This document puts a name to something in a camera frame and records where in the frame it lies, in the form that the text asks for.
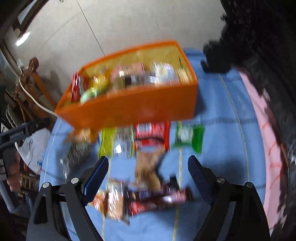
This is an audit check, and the green plum candy packet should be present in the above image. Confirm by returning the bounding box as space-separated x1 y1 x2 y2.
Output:
173 123 205 154

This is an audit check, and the white plastic bag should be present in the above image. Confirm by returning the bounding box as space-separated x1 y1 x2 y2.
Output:
15 128 51 175

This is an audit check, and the pink cracker bag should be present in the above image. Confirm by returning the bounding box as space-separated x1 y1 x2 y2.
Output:
110 62 145 90

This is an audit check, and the person left hand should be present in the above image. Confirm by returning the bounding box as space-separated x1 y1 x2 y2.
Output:
7 151 21 192

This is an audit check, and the red black snack packet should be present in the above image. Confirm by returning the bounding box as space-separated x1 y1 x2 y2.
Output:
134 121 171 151

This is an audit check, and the dark red chocolate bar packet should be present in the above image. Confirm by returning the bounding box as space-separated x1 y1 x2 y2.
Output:
127 176 194 216

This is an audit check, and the white balls candy bag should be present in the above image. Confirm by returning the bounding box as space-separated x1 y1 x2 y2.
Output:
152 62 179 84

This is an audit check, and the small brown biscuit stick packet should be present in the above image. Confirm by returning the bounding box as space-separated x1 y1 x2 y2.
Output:
89 179 130 225

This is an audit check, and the yellow-green seed packet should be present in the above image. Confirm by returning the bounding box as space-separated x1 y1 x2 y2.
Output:
98 126 135 158

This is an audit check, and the carved wooden chair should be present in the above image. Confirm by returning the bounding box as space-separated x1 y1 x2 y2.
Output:
13 57 57 120

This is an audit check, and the orange cardboard box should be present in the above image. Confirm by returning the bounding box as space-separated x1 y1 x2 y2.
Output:
55 40 198 130

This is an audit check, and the orange round pastry packet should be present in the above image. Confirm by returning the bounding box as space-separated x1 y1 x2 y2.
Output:
65 128 98 144

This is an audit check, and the red striped snack packet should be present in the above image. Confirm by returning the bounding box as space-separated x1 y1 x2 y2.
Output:
71 72 89 103

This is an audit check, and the yellow cake packet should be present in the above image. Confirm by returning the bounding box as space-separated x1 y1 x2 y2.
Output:
89 74 110 95

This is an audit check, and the Weidan soda cracker packet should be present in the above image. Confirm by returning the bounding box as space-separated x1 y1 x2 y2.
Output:
176 68 190 84

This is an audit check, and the dark carved wooden furniture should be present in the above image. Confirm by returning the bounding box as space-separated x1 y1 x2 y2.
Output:
201 1 295 240

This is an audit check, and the brown peanut snack bag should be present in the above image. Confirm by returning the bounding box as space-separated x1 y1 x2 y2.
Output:
134 146 166 191

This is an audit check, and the white power cable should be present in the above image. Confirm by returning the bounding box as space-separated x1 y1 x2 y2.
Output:
18 69 58 118

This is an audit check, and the green white juice snack packet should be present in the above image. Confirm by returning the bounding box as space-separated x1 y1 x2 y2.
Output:
80 88 98 103

